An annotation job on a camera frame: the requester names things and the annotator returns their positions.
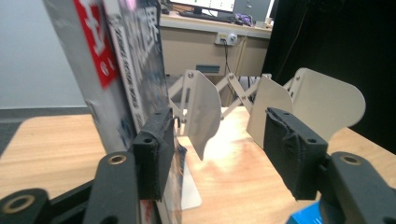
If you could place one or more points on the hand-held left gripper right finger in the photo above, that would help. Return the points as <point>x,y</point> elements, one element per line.
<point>292,155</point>

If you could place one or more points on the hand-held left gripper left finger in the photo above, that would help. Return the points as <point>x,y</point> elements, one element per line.
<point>154,155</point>

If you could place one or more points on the cream metal expandable book rack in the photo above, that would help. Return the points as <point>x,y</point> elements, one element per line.
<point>204,112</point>

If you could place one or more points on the blue book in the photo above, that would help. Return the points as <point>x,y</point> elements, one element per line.
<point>305,214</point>

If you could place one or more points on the beige office desk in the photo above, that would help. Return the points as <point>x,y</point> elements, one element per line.
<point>186,53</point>

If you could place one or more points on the black curtain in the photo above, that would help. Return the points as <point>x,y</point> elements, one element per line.
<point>336,46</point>

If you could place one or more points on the white power socket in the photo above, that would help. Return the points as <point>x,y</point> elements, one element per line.
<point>225,38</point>

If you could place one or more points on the purple object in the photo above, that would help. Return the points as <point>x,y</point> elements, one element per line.
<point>243,18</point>

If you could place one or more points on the black keyboard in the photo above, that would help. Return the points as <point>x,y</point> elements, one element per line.
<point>205,16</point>

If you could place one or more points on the computer monitor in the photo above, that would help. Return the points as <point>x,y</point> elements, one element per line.
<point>205,3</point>

